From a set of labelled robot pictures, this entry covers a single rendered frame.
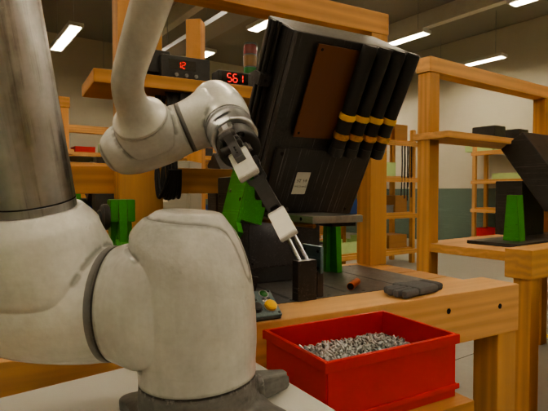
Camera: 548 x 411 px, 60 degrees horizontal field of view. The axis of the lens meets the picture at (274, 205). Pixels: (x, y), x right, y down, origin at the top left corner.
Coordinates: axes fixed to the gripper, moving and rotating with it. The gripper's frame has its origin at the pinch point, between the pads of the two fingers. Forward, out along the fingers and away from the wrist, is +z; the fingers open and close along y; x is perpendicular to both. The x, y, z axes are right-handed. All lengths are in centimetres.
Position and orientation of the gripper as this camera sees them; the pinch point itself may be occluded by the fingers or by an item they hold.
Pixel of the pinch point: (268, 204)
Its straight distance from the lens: 69.9
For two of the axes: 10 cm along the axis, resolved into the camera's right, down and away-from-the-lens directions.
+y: -4.2, -6.5, -6.4
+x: 8.6, -5.1, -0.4
